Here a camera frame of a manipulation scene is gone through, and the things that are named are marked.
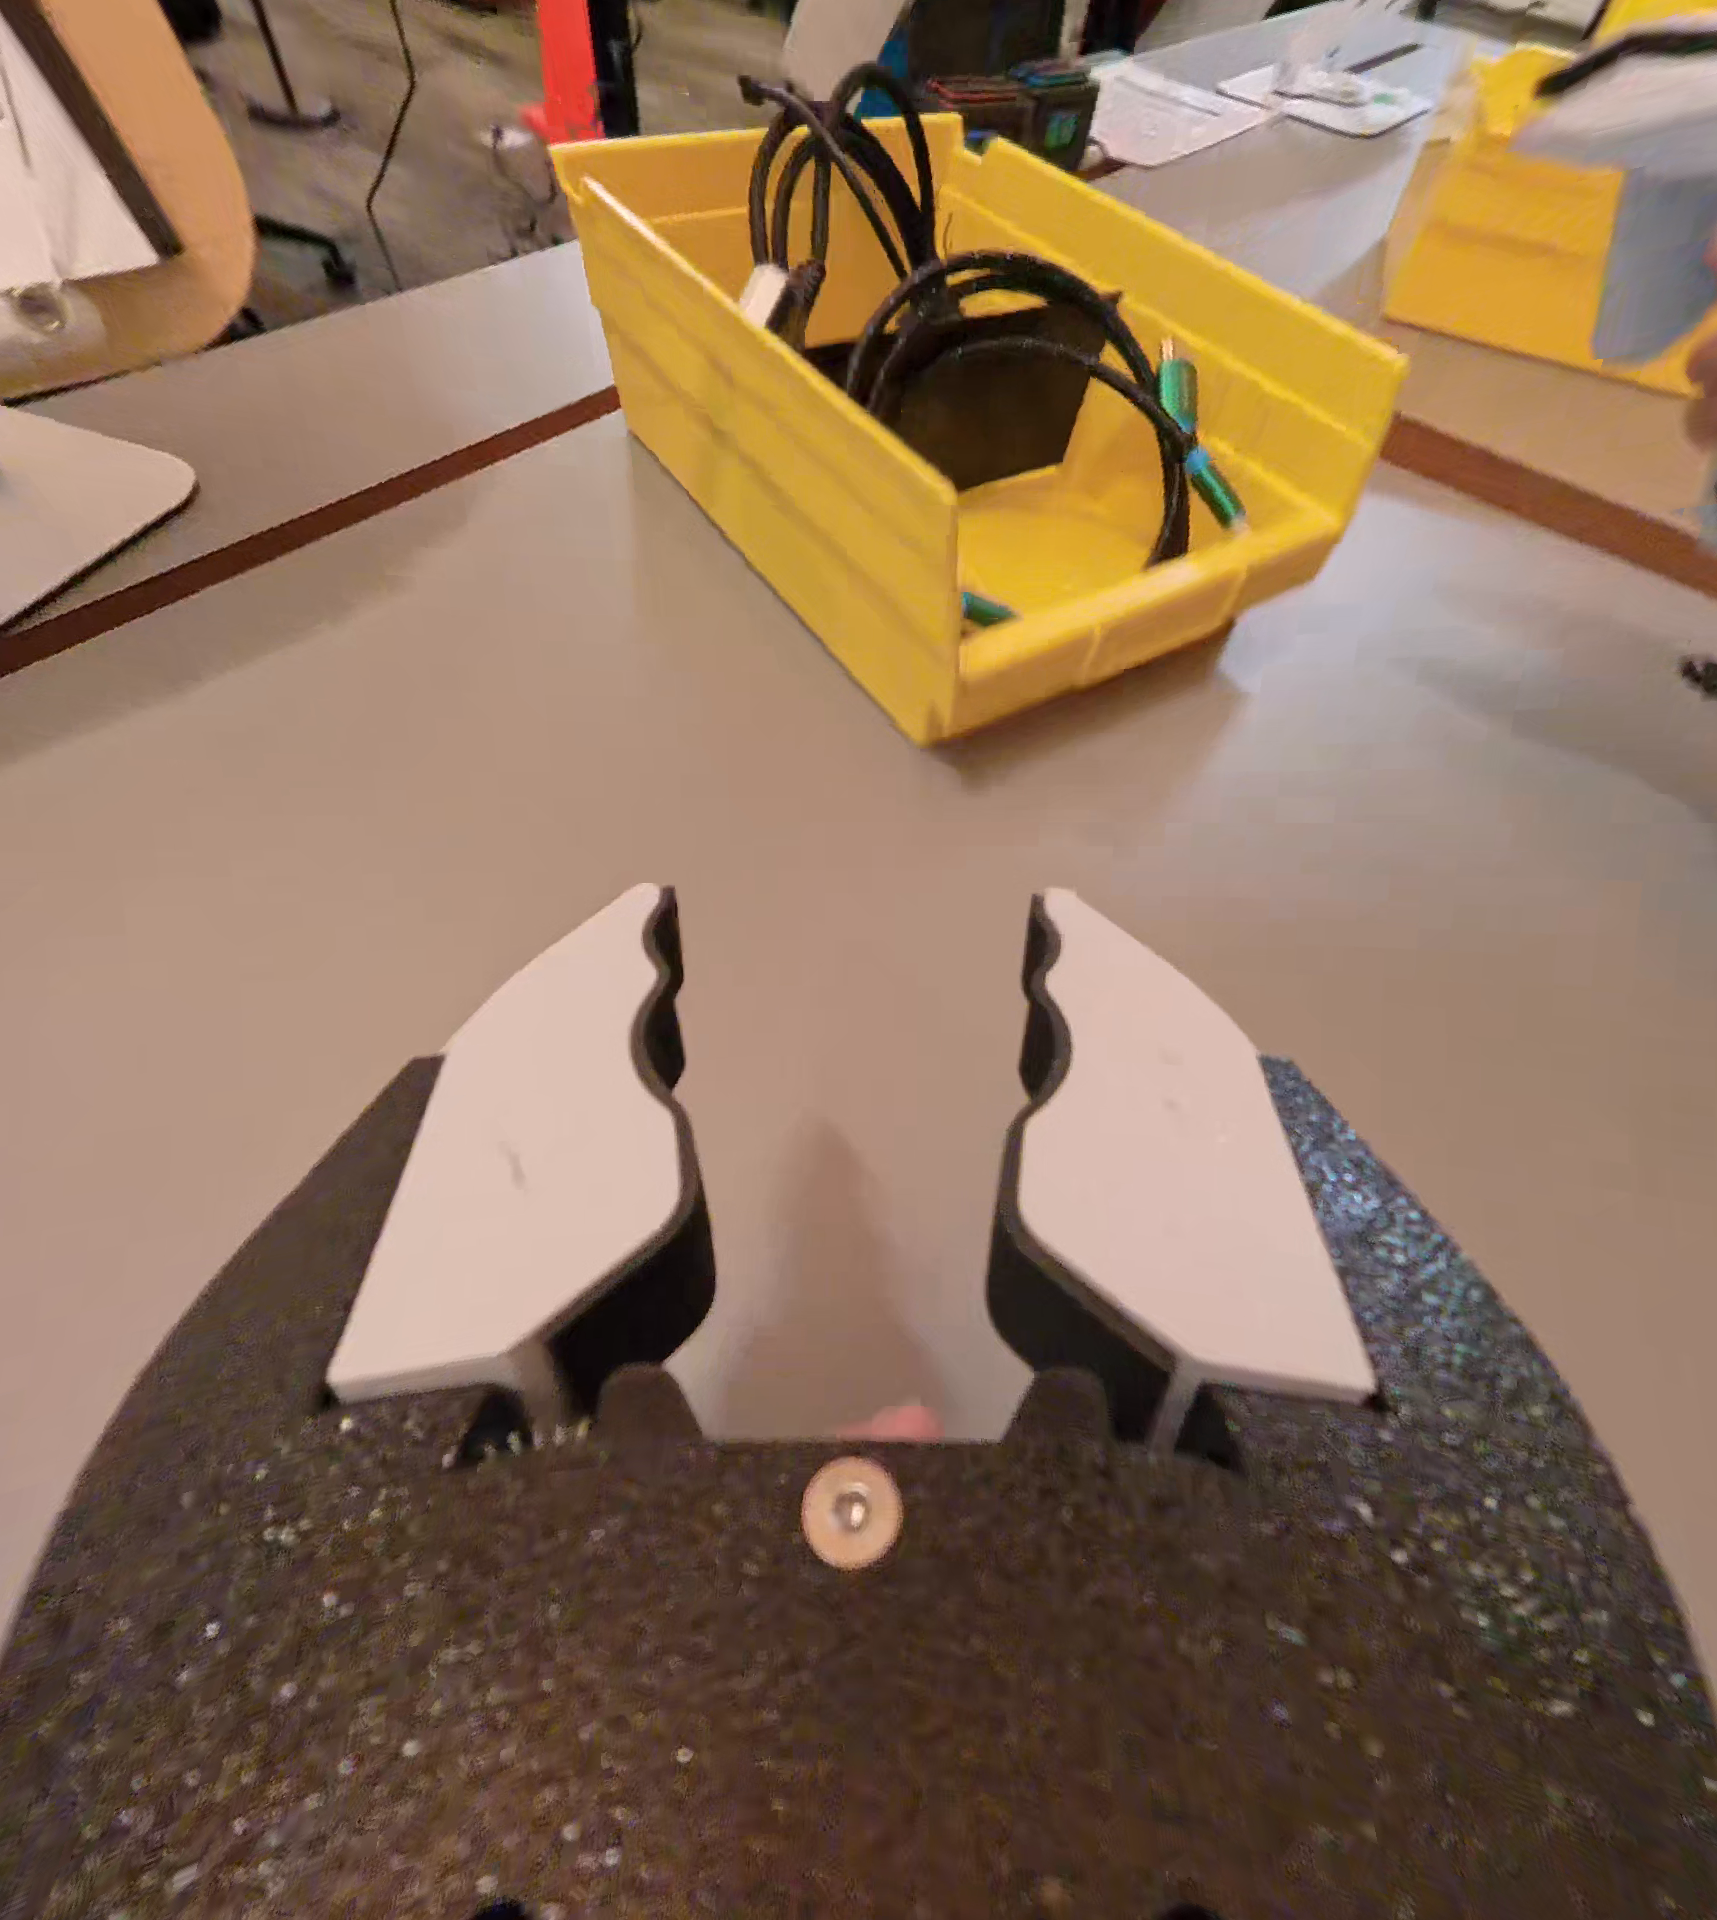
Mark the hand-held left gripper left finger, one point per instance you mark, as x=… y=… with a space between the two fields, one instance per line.
x=528 y=1184

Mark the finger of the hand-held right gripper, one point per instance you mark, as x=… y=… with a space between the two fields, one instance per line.
x=1668 y=112

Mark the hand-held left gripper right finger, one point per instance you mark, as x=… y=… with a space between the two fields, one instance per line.
x=1190 y=1184

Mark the grey side desk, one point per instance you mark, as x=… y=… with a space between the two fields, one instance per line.
x=393 y=391

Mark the white packet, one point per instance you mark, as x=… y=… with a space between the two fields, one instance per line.
x=1337 y=99

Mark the grey table with papers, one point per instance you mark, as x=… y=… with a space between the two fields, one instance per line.
x=1293 y=210

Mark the white paper sheet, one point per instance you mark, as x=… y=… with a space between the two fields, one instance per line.
x=1174 y=112

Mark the black box with coloured items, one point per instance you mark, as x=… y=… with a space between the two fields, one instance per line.
x=1016 y=109

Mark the silver monitor stand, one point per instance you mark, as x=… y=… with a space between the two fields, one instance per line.
x=49 y=494

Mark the tan wooden chair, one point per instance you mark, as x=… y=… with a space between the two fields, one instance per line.
x=198 y=181

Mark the red cone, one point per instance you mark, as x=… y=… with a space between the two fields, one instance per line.
x=569 y=69

